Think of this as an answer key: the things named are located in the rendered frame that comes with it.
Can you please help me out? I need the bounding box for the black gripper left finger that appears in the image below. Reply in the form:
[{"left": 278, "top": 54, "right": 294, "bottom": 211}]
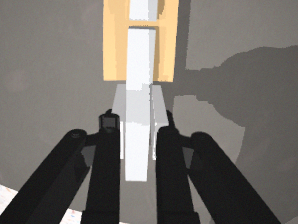
[{"left": 0, "top": 84, "right": 126, "bottom": 224}]

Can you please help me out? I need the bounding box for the white square stick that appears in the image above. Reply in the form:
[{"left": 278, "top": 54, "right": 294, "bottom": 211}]
[
  {"left": 129, "top": 0, "right": 158, "bottom": 22},
  {"left": 126, "top": 26, "right": 156, "bottom": 181}
]

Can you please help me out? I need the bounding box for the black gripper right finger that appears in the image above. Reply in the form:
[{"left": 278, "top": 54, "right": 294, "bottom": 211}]
[{"left": 150, "top": 85, "right": 281, "bottom": 224}]

